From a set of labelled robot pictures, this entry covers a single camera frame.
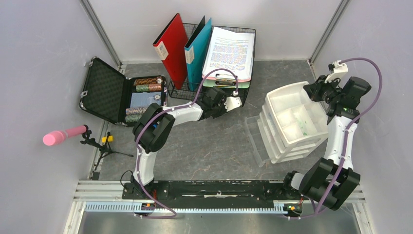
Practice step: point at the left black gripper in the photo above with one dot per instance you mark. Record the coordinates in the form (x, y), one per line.
(224, 109)

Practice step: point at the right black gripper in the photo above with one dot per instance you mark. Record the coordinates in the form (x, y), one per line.
(313, 89)

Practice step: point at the light green clipboard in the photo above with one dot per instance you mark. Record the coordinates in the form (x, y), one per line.
(226, 84)

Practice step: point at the pink clear clipboard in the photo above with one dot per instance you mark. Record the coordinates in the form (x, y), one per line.
(226, 77)

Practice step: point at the white plastic drawer organizer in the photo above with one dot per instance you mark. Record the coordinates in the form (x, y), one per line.
(289, 126)

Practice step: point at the teal blue clipboard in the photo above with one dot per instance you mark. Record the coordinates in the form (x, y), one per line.
(195, 52)

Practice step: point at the white printed paper sheet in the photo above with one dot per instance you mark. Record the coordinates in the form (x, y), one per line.
(229, 52)

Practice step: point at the red clipboard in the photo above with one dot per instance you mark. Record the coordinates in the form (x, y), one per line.
(169, 46)

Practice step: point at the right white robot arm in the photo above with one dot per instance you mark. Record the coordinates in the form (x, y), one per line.
(332, 179)

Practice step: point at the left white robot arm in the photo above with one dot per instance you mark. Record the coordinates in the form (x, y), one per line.
(153, 128)

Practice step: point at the red chip stack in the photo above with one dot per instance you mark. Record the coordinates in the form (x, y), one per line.
(155, 87)

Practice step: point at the orange black chip stack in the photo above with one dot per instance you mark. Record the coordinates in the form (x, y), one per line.
(148, 81)

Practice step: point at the blue playing card deck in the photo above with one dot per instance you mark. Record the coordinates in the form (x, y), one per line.
(145, 99)

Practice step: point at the green chip stack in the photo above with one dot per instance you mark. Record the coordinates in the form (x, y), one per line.
(142, 88)

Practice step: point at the black poker chip case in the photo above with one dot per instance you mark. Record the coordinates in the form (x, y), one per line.
(107, 92)

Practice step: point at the yellow black connector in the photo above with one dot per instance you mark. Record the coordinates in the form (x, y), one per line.
(107, 139)

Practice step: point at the black microphone tripod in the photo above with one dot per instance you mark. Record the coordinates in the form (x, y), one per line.
(104, 149)

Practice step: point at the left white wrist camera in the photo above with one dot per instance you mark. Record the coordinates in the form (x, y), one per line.
(232, 103)

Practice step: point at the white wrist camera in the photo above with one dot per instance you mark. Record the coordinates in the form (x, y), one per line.
(232, 103)
(337, 70)

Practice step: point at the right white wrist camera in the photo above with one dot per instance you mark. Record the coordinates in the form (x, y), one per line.
(337, 70)

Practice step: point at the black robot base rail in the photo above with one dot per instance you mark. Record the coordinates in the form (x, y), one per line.
(211, 195)

